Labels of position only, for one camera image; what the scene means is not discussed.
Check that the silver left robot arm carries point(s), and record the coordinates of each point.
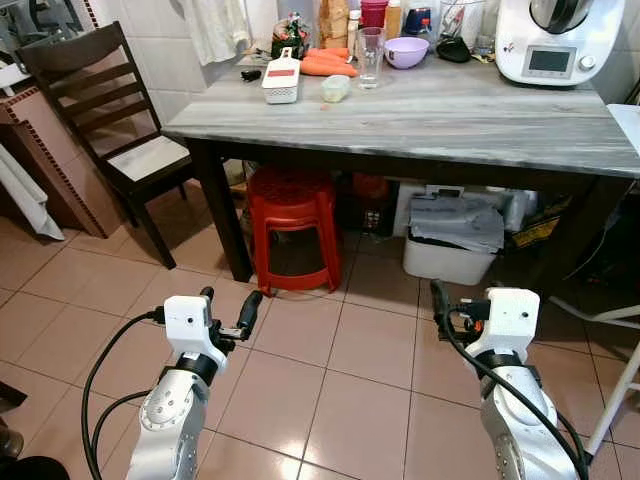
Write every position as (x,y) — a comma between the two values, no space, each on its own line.
(172,420)

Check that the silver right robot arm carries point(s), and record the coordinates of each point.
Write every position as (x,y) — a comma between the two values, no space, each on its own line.
(520,425)

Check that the white bin with grey bag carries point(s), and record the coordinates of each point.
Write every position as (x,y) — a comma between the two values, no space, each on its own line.
(450,255)

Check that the red plastic stool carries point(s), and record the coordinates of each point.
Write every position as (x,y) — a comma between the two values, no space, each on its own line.
(292,195)

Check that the grey marble-top dark table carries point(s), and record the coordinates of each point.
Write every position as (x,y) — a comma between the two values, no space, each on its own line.
(430,120)

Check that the white leaning panel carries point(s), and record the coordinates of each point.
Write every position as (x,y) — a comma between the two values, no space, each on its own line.
(25,195)

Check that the white grater box red stripe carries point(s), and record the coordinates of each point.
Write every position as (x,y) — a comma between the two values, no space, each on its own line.
(281,85)

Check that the small black key fob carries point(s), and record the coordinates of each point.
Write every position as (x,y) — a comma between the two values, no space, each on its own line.
(250,76)

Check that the dark wooden chair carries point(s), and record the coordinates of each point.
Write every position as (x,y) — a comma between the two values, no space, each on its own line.
(95,95)

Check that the white folding table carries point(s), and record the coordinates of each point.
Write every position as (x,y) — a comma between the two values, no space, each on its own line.
(630,125)

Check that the clear drinking glass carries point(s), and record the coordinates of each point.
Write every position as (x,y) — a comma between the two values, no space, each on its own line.
(370,60)

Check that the purple plastic bowl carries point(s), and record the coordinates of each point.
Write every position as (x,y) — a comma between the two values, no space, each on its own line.
(406,52)

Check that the black pouch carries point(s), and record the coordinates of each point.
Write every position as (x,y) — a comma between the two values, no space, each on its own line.
(454,49)

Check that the long orange carrot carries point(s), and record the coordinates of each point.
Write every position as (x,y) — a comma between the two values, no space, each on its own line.
(325,68)

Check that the white hanging towel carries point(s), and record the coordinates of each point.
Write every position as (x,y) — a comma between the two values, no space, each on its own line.
(215,30)

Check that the short orange carrot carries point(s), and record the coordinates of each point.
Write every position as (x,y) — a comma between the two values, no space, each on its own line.
(335,52)

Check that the bag of green vegetables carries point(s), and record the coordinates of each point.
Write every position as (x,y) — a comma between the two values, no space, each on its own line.
(290,35)

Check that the blue jar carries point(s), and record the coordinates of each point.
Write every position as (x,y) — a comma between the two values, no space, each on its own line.
(419,22)

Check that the clear plastic jug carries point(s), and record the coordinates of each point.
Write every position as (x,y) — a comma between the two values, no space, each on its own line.
(465,20)

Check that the white kitchen cooking machine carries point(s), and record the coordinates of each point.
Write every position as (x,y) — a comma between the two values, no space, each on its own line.
(560,45)

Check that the yellow bottle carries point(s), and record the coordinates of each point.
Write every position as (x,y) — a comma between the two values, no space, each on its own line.
(393,18)

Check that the pink plastic cup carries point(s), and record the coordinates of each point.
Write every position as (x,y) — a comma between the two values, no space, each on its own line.
(374,13)

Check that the bagged bread loaf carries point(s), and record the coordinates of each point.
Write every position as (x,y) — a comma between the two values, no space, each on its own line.
(333,22)

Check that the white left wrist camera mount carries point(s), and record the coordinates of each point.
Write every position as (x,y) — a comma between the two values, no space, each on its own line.
(190,322)

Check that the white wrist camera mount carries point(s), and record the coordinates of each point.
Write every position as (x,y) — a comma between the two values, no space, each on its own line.
(190,322)
(510,318)

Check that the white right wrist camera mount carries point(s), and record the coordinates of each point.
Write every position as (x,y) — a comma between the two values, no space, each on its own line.
(510,318)

